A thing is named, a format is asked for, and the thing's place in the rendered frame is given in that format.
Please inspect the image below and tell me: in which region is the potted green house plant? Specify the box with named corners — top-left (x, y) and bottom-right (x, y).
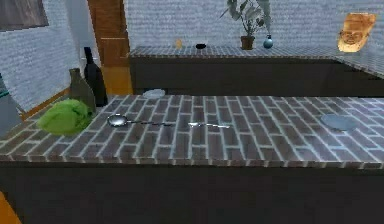
top-left (219, 0), bottom-right (272, 51)

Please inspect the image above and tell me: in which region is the brown wooden door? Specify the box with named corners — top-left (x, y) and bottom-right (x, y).
top-left (87, 0), bottom-right (134, 96)

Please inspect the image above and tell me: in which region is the silver fork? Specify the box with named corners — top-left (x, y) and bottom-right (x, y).
top-left (187, 121), bottom-right (232, 130)

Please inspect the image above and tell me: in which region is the pale blue glass plate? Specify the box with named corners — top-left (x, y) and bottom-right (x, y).
top-left (320, 113), bottom-right (359, 132)
top-left (142, 88), bottom-right (167, 100)

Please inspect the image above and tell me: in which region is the silver ladle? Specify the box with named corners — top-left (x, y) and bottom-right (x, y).
top-left (106, 113), bottom-right (174, 128)

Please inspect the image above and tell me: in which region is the brick-topped dark kitchen counter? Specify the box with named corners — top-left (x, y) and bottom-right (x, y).
top-left (128, 44), bottom-right (384, 98)

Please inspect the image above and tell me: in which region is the green lettuce head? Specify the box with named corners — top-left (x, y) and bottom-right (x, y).
top-left (36, 98), bottom-right (95, 137)

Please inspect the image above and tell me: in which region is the round blue vase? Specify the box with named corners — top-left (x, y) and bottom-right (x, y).
top-left (262, 34), bottom-right (274, 50)

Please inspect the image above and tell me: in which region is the olive green bottle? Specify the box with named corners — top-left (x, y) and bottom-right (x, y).
top-left (68, 67), bottom-right (97, 114)

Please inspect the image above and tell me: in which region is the golden face wall mask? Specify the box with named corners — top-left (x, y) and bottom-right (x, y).
top-left (337, 12), bottom-right (377, 54)

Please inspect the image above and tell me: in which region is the black wine bottle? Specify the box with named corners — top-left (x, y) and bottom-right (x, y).
top-left (83, 46), bottom-right (109, 108)

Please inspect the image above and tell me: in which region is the brick-topped dark kitchen island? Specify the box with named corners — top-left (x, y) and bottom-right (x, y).
top-left (0, 94), bottom-right (384, 224)

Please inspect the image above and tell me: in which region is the dark framed window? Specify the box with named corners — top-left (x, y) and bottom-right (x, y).
top-left (0, 0), bottom-right (50, 32)

